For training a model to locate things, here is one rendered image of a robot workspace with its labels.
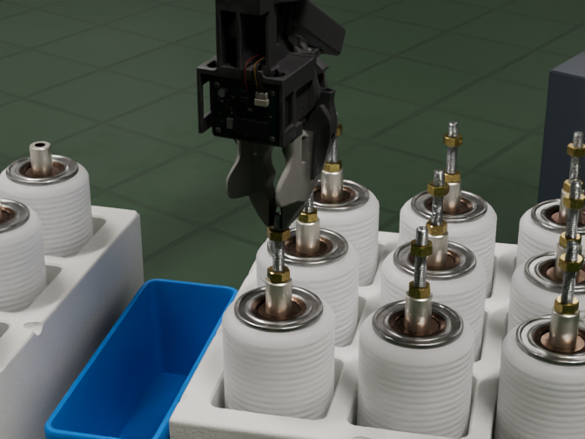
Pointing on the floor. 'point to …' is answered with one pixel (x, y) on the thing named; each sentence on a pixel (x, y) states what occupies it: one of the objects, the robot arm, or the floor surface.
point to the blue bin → (143, 363)
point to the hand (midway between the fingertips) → (280, 208)
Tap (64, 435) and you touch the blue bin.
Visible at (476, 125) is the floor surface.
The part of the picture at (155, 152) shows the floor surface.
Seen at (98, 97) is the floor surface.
